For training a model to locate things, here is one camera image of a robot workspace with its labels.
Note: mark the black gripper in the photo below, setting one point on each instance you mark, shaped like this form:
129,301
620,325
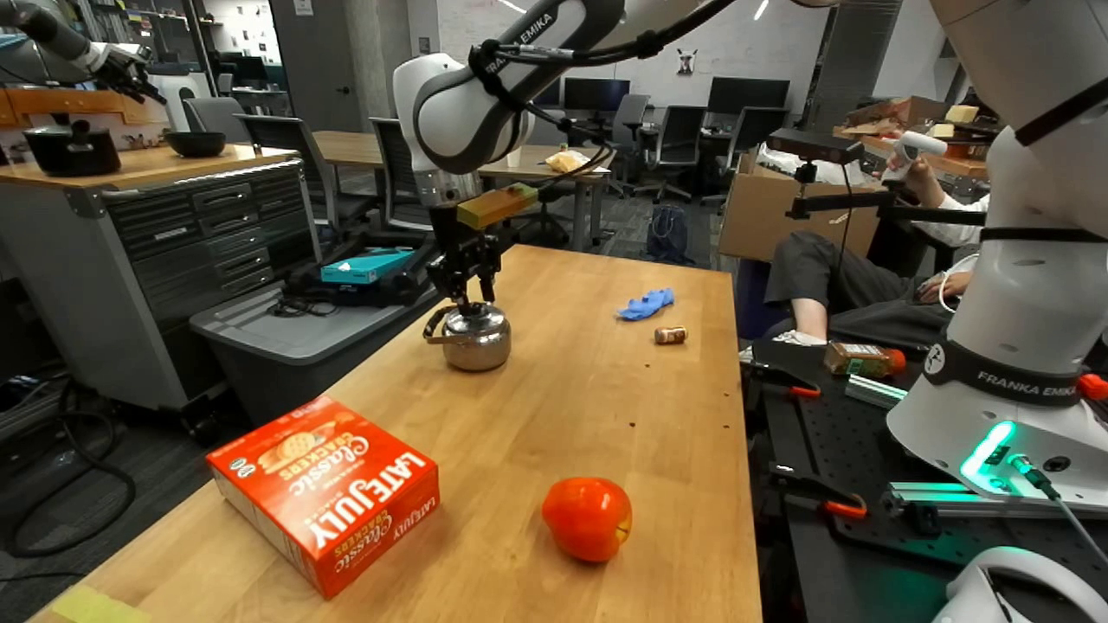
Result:
470,247

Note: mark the silver metal cup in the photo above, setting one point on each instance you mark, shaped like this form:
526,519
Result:
477,308

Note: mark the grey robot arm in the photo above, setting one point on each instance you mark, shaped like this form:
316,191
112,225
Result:
72,40

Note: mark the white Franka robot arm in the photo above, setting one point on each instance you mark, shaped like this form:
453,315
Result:
1041,289

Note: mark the silver metal kettle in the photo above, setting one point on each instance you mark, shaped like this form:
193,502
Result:
477,345

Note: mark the black pot with lid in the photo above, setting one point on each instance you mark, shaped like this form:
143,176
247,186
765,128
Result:
72,149

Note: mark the teal case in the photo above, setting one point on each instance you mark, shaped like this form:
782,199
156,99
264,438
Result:
368,268

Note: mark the grey mesh office chair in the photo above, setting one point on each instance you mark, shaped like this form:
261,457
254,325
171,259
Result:
391,175
288,149

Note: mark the blue rubber glove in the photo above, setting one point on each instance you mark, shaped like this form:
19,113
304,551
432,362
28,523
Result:
645,304

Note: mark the grey plastic storage tote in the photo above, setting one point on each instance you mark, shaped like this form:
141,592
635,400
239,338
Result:
299,339

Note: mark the dark blue bag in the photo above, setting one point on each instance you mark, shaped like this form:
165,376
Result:
665,234

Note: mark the orange cracker box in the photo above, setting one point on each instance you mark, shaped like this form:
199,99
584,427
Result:
323,489

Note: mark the red tomato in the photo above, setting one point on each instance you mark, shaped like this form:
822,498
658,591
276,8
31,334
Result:
588,519

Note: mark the black bowl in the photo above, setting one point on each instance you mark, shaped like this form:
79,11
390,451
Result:
194,142

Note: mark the cardboard box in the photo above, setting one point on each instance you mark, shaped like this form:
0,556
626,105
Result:
784,219

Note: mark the black computer monitor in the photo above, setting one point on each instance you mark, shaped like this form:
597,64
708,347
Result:
748,93

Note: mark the grey tool cabinet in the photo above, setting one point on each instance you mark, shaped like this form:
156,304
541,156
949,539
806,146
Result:
141,263

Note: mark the seated person in dark trousers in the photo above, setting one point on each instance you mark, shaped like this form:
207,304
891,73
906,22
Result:
832,272

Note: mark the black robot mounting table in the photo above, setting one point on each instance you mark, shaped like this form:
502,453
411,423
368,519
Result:
808,556

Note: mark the white handheld controller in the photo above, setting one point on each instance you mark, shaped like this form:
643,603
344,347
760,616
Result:
924,142

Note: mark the yellow sponge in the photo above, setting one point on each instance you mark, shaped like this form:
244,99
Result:
99,606

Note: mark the white headset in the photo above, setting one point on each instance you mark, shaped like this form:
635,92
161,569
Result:
1007,572

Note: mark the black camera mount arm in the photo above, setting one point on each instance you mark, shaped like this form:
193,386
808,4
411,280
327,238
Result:
866,204

